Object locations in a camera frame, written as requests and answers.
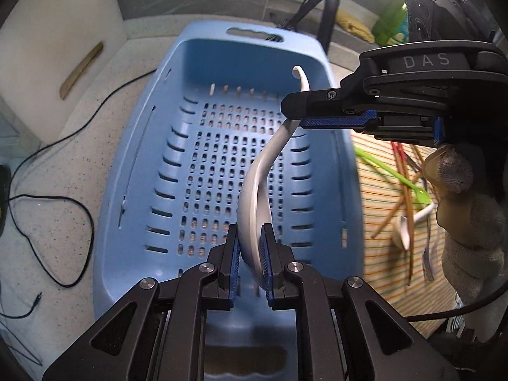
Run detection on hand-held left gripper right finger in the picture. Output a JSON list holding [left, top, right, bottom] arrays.
[[260, 223, 461, 381]]

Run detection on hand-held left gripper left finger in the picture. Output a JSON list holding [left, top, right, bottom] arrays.
[[42, 224, 243, 381]]

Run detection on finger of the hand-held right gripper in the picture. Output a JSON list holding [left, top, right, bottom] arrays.
[[281, 71, 470, 145]]

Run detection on white ceramic spoon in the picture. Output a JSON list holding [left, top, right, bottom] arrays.
[[237, 64, 312, 292], [393, 202, 436, 249]]

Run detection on blue plastic basket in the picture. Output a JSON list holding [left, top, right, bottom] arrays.
[[92, 22, 368, 381]]

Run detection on green silicone spoon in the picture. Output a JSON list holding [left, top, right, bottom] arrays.
[[354, 146, 432, 208]]

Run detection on red chopstick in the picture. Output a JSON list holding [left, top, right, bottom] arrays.
[[397, 142, 413, 207], [391, 142, 414, 287]]

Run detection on person's right hand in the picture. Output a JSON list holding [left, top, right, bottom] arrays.
[[423, 145, 508, 307]]

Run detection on green bottle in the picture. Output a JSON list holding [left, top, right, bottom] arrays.
[[373, 2, 409, 47]]

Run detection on yellow cloth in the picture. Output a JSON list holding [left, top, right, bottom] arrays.
[[337, 10, 376, 44]]

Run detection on black tripod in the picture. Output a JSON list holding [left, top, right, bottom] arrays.
[[284, 0, 347, 54]]

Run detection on striped cloth mat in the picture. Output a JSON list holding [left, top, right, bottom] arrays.
[[351, 131, 465, 338]]

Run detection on brown wooden chopstick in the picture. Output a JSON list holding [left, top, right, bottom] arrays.
[[370, 167, 423, 239], [411, 144, 441, 203]]

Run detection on black device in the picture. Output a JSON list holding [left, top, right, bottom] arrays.
[[0, 164, 12, 234]]

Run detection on wooden stick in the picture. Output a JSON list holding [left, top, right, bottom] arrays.
[[59, 42, 104, 99]]

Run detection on white cutting board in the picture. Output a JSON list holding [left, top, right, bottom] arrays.
[[0, 0, 130, 146]]

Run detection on long black cable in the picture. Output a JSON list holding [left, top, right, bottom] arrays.
[[7, 68, 158, 289]]

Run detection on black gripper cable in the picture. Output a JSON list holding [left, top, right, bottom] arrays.
[[405, 282, 508, 323]]

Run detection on black cable with plug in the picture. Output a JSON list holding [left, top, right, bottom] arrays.
[[0, 292, 43, 320]]

